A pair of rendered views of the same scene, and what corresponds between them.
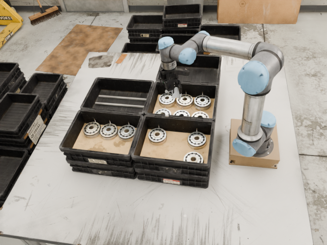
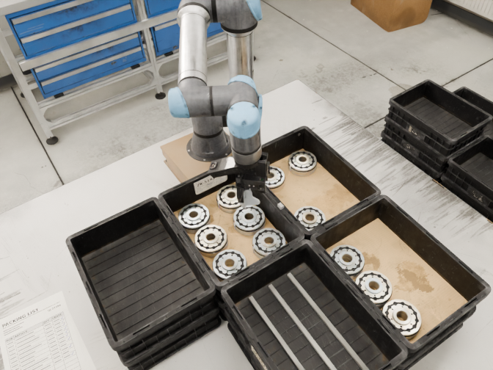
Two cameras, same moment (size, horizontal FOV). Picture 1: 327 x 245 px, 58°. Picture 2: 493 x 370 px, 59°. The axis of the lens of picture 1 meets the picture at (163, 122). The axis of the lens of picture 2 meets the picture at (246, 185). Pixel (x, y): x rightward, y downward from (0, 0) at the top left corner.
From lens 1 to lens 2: 1.89 m
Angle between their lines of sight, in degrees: 77
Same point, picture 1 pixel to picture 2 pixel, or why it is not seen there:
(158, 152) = (328, 205)
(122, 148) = (370, 249)
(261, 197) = (264, 131)
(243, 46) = (199, 21)
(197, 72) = (114, 282)
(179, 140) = (286, 200)
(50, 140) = not seen: outside the picture
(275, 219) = (276, 114)
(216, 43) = (200, 56)
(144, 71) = not seen: outside the picture
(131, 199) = not seen: hidden behind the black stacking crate
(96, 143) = (406, 292)
